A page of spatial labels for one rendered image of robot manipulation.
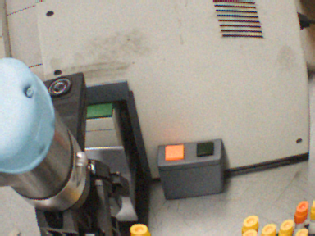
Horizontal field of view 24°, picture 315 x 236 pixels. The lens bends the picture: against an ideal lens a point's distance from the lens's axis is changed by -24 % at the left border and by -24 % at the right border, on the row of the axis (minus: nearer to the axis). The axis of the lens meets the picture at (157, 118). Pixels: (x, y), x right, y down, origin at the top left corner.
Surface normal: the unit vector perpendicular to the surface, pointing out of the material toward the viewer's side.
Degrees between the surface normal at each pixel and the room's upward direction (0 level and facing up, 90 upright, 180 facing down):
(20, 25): 90
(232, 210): 0
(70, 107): 2
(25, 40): 90
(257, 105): 90
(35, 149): 105
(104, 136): 90
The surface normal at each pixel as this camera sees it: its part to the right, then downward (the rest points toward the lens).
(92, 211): -0.14, -0.32
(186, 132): -0.03, 0.65
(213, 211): -0.15, -0.75
